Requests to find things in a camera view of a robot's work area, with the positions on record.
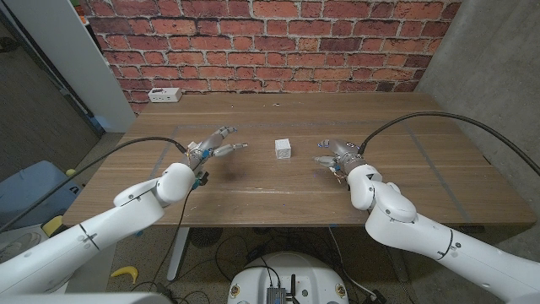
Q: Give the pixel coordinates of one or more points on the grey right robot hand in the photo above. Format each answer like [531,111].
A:
[343,154]

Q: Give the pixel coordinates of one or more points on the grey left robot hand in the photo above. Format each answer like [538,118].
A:
[206,150]

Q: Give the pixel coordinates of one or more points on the small white box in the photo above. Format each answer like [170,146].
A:
[283,148]

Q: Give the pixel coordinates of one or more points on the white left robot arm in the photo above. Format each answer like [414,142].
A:
[84,240]

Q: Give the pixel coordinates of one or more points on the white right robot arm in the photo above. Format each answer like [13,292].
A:
[422,236]

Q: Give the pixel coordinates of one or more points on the white right shoulder shell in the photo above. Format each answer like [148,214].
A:
[527,300]

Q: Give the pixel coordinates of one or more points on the white left shoulder shell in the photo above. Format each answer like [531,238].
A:
[84,299]

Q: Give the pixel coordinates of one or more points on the grey electronics box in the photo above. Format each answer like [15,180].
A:
[276,295]

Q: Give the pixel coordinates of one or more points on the left wrist plug lead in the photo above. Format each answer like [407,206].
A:
[192,145]

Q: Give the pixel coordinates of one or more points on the white power strip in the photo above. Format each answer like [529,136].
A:
[164,95]

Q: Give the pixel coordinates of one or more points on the black round floor disc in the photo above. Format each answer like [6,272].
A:
[204,237]

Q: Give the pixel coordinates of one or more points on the white table leg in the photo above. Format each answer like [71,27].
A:
[177,257]

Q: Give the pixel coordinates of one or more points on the red brick print backdrop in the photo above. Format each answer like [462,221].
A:
[270,46]

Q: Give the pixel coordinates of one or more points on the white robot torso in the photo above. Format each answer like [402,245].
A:
[312,274]

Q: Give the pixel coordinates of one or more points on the grey table leg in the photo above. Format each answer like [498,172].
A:
[401,270]

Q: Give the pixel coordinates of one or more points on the yellow-green ball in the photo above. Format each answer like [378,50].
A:
[70,172]

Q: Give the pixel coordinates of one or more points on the black antenna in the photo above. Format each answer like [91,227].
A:
[293,287]

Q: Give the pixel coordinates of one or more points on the yellow toy banana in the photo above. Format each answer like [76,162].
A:
[126,272]

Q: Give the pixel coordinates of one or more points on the black floor plug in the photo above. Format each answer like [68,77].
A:
[376,297]

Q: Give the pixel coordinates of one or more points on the white pillar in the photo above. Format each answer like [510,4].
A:
[76,63]

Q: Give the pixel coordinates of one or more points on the grey floor plate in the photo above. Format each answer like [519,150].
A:
[93,270]

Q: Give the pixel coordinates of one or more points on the yellow foam pad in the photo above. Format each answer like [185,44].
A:
[51,226]

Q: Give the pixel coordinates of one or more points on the blue plastic bin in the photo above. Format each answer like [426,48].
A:
[25,186]

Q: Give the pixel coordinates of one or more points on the white sneaker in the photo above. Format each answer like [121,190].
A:
[17,245]

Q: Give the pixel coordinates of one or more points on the grey perforated wall panel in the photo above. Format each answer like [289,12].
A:
[34,118]

